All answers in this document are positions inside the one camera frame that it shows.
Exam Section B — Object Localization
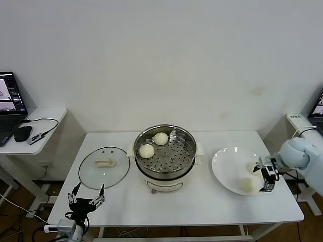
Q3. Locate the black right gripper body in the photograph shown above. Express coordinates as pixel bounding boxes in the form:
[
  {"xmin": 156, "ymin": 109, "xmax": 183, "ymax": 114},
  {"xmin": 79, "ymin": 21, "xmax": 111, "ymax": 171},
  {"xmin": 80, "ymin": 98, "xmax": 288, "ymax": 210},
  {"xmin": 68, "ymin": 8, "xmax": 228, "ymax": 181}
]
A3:
[{"xmin": 262, "ymin": 165, "xmax": 280, "ymax": 183}]

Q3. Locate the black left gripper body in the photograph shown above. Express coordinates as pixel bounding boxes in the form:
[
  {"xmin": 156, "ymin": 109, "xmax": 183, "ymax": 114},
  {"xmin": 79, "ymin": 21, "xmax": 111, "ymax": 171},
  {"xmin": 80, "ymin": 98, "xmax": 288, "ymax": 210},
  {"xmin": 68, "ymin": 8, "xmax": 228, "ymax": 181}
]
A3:
[{"xmin": 69, "ymin": 198, "xmax": 98, "ymax": 221}]

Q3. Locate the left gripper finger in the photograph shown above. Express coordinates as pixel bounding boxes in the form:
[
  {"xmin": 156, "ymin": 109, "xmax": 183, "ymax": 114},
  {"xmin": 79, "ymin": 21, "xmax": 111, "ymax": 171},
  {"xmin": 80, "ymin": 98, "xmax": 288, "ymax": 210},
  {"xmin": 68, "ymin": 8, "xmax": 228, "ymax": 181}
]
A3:
[
  {"xmin": 67, "ymin": 183, "xmax": 82, "ymax": 204},
  {"xmin": 91, "ymin": 184, "xmax": 105, "ymax": 208}
]

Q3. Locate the white steamed baozi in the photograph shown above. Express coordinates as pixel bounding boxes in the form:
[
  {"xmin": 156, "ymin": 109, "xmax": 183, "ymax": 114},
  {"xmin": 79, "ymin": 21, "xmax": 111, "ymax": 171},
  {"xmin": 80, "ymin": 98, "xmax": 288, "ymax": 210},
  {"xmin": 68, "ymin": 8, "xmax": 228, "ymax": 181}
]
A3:
[
  {"xmin": 238, "ymin": 177, "xmax": 258, "ymax": 195},
  {"xmin": 246, "ymin": 162, "xmax": 263, "ymax": 176},
  {"xmin": 139, "ymin": 144, "xmax": 155, "ymax": 159},
  {"xmin": 153, "ymin": 132, "xmax": 169, "ymax": 146}
]

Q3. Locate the glass lid with cream handle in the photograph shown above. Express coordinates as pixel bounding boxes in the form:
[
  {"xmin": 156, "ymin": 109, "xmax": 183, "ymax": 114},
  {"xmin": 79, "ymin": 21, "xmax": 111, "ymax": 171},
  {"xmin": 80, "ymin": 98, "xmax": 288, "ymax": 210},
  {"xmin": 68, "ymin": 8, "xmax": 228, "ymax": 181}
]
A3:
[{"xmin": 78, "ymin": 147, "xmax": 131, "ymax": 190}]

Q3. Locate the perforated steel steamer basket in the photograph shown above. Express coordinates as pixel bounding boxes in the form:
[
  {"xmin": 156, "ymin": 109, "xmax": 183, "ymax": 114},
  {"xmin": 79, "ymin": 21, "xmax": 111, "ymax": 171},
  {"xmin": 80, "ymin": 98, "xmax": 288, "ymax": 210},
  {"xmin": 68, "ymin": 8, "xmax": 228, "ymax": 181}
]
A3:
[{"xmin": 133, "ymin": 124, "xmax": 197, "ymax": 175}]

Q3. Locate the white round plate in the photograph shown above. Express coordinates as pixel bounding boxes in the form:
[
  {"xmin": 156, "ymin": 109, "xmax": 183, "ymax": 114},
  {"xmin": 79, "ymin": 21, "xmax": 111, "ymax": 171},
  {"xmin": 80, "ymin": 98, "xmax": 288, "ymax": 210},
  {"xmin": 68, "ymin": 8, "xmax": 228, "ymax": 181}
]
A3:
[{"xmin": 211, "ymin": 147, "xmax": 272, "ymax": 197}]

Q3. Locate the white side table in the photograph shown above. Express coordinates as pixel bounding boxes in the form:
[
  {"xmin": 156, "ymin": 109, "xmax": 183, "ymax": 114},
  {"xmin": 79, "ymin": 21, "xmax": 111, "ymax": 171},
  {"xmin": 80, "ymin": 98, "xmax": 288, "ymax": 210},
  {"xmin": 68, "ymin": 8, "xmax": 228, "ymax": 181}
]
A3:
[
  {"xmin": 0, "ymin": 107, "xmax": 68, "ymax": 211},
  {"xmin": 286, "ymin": 113, "xmax": 323, "ymax": 217}
]

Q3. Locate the cream electric cooker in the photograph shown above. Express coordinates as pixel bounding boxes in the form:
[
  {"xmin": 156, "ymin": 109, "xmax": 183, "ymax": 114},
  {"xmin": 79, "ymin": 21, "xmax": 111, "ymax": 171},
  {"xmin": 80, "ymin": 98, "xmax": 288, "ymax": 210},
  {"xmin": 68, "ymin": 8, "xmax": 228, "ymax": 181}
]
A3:
[{"xmin": 127, "ymin": 141, "xmax": 204, "ymax": 195}]

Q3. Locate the grey usb hub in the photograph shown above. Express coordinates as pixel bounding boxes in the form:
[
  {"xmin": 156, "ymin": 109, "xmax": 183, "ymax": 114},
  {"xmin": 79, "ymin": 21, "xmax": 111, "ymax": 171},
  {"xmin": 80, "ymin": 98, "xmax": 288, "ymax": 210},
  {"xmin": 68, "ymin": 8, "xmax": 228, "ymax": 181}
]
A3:
[{"xmin": 27, "ymin": 132, "xmax": 46, "ymax": 146}]

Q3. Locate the black computer mouse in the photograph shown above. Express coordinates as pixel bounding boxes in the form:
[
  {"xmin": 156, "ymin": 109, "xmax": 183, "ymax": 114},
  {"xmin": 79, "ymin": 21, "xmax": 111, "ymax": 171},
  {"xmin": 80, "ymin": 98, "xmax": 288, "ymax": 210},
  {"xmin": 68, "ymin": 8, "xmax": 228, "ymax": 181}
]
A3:
[{"xmin": 14, "ymin": 125, "xmax": 33, "ymax": 142}]

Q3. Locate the black open laptop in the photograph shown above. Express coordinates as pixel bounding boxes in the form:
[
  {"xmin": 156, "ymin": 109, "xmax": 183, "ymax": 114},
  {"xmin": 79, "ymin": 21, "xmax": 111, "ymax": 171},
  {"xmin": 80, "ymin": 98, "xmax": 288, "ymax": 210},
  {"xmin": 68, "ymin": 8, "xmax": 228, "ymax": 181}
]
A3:
[
  {"xmin": 307, "ymin": 92, "xmax": 323, "ymax": 134},
  {"xmin": 0, "ymin": 71, "xmax": 28, "ymax": 148}
]

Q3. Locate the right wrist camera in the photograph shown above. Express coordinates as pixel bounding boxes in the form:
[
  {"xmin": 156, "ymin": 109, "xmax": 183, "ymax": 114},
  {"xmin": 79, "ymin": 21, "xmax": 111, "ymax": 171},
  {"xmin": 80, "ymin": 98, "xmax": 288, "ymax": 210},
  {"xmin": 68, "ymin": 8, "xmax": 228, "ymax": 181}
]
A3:
[{"xmin": 258, "ymin": 156, "xmax": 278, "ymax": 167}]

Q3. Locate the black power cable with adapter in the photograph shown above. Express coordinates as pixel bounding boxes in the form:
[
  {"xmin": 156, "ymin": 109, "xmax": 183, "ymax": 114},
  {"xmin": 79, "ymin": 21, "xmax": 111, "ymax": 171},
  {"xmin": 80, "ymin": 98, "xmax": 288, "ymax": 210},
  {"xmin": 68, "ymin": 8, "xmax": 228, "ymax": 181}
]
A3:
[{"xmin": 282, "ymin": 168, "xmax": 307, "ymax": 204}]

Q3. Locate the white floor cable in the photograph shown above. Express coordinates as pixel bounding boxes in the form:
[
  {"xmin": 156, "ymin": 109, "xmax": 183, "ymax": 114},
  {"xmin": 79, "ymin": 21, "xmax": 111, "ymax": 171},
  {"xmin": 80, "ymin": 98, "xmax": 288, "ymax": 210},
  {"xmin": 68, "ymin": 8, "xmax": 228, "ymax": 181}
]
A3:
[{"xmin": 0, "ymin": 193, "xmax": 50, "ymax": 226}]

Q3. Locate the white thin cable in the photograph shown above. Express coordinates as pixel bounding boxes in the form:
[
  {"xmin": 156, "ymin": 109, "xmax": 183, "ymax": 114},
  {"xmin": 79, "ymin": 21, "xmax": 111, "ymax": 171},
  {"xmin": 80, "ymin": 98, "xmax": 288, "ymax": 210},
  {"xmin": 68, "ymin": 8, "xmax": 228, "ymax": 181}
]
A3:
[{"xmin": 294, "ymin": 126, "xmax": 318, "ymax": 139}]

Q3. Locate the black usb cable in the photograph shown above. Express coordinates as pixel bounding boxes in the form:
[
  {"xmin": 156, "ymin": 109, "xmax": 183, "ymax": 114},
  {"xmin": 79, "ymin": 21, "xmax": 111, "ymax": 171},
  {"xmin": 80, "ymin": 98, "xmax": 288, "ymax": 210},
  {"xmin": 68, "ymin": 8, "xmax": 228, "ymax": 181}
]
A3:
[{"xmin": 21, "ymin": 117, "xmax": 60, "ymax": 135}]

